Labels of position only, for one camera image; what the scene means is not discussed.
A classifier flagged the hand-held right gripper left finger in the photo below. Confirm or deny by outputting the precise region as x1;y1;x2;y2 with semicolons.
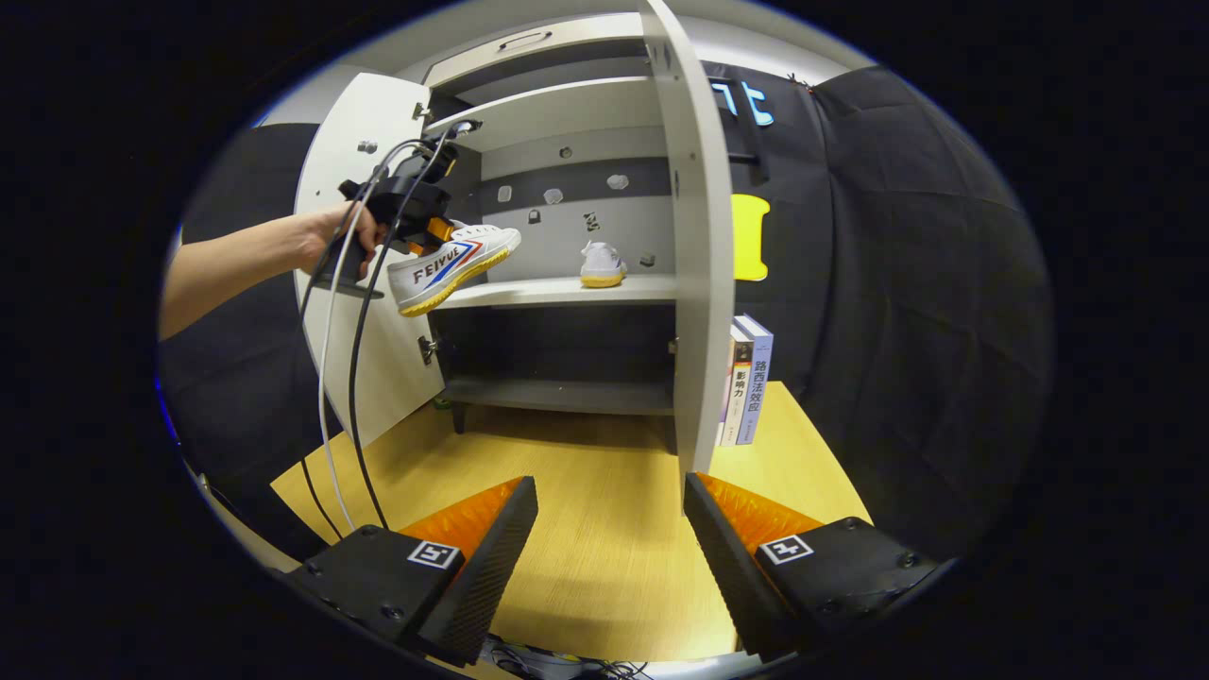
283;475;539;667

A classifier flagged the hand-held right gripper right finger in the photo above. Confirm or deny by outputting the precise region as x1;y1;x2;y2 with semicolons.
682;472;945;662

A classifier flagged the white shoe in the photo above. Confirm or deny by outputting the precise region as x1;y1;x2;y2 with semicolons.
387;224;522;317
579;241;627;289

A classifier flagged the white cabinet door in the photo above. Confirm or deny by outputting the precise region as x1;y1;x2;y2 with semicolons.
293;73;464;445
638;0;738;478

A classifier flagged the white shoe cabinet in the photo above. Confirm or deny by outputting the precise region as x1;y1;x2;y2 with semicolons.
293;0;738;478

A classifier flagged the white cabinet drawer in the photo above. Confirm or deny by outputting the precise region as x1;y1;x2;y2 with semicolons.
422;11;653;91

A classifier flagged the thin white book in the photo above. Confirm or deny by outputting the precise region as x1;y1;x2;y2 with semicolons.
715;331;733;447

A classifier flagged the white and brown book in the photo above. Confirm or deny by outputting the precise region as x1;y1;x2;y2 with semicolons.
723;323;755;447

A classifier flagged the pale blue book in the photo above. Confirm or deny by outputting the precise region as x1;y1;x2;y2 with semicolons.
735;314;774;445

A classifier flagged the bundle of cables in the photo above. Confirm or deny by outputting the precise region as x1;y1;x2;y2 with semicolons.
482;637;653;680

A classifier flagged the black cable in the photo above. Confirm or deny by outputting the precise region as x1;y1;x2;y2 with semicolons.
348;123;464;530
298;222;346;542

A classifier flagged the gray cable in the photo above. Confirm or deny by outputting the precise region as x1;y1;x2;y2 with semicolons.
316;140;445;535

